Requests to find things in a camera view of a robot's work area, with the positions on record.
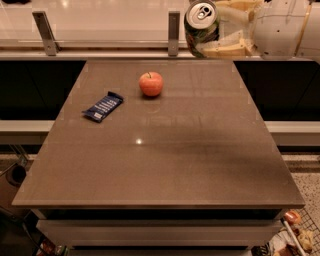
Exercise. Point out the metal railing bracket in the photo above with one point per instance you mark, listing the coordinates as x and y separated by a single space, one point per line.
51 47
173 33

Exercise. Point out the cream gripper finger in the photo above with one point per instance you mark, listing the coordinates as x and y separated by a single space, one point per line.
234 45
240 12

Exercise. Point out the green soda can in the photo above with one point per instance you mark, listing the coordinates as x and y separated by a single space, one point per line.
201 24

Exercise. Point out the red apple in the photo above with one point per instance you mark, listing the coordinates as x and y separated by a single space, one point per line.
151 84

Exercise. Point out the grey table drawer front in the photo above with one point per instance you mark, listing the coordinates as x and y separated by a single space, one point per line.
75 233

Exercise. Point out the white rounded gripper body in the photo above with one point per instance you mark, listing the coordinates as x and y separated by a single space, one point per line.
278 28

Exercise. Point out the wire basket with snacks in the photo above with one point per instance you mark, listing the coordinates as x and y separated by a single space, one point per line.
298 236

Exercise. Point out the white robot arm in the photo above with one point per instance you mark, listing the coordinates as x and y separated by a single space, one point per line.
308 48

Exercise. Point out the left metal railing bracket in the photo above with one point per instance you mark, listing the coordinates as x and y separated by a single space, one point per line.
51 47

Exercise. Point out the middle metal railing bracket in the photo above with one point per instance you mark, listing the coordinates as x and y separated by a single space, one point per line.
173 33

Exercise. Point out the blue snack bar wrapper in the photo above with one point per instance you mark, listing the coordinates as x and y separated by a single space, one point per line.
101 109

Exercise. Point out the dark round bin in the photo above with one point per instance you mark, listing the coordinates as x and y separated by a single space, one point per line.
16 175

